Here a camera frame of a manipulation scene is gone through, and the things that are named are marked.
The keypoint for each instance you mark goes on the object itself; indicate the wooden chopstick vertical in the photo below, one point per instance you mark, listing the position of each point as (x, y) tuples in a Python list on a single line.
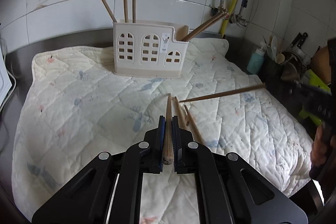
[(181, 117), (168, 143)]

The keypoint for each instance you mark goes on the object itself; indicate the white rice spoon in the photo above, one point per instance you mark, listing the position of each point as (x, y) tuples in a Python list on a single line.
[(273, 48)]

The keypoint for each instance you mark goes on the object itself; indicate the wooden chopstick short centre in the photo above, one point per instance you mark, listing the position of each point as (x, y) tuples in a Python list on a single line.
[(196, 133)]

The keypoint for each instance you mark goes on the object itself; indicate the wooden chopstick long diagonal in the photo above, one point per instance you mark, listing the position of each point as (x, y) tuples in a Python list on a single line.
[(206, 27), (224, 94)]

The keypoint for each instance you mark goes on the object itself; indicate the black handled knife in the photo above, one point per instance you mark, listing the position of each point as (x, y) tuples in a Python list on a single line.
[(299, 40)]

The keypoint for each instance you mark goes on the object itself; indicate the green plastic basket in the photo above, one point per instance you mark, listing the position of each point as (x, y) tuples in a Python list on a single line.
[(315, 82)]

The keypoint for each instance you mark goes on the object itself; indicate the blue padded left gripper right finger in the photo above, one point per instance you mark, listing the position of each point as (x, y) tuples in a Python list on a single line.
[(177, 146)]

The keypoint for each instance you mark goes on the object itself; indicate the black utensil pot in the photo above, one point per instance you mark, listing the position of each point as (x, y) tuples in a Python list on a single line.
[(291, 68)]

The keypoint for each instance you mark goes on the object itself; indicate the person's right hand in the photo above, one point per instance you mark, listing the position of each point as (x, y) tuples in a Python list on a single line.
[(323, 155)]

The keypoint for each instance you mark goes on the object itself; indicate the white quilted mat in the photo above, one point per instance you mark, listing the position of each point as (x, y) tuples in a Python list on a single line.
[(77, 107)]

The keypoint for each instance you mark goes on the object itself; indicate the beige house-shaped utensil holder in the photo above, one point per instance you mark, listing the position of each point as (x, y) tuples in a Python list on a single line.
[(149, 49)]

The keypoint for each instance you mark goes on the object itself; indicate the white microwave oven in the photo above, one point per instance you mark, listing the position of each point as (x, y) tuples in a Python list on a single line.
[(8, 81)]

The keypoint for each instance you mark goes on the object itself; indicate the teal soap bottle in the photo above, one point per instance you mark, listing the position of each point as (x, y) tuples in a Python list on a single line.
[(257, 59)]

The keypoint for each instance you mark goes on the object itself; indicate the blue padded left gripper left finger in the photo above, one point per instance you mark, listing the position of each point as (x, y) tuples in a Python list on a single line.
[(159, 141)]

